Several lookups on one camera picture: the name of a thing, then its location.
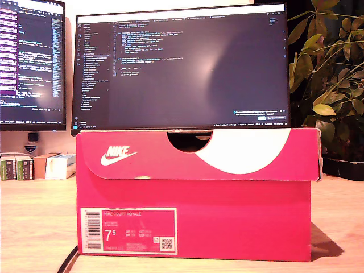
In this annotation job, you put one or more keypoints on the red Nike shoebox with lid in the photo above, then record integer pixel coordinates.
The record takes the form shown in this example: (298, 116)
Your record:
(199, 204)

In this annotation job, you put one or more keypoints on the white box with blue top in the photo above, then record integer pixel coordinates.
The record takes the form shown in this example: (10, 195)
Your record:
(71, 165)

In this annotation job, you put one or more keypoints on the white carton box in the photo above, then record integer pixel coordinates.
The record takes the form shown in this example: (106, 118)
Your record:
(55, 168)

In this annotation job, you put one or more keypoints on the brown cardboard box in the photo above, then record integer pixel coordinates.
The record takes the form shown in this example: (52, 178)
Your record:
(39, 166)

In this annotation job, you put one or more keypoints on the small green box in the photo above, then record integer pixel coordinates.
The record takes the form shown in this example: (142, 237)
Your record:
(8, 169)
(25, 169)

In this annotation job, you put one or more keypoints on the wide Huawei computer monitor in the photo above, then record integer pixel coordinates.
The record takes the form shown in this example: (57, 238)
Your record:
(182, 71)

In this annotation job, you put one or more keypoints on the small black square device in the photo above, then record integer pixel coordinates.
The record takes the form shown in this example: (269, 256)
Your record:
(33, 137)

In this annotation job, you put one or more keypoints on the green leafy potted plant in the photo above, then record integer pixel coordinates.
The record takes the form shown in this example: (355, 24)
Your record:
(327, 94)

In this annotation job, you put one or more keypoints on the dark shield-shaped badge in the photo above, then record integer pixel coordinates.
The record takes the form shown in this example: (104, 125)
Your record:
(30, 149)

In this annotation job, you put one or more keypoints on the black square plant tray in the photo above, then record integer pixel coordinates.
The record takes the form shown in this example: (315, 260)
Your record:
(345, 169)

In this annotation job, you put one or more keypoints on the computer monitor with purple terminal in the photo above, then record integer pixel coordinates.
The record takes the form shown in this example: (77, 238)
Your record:
(31, 57)

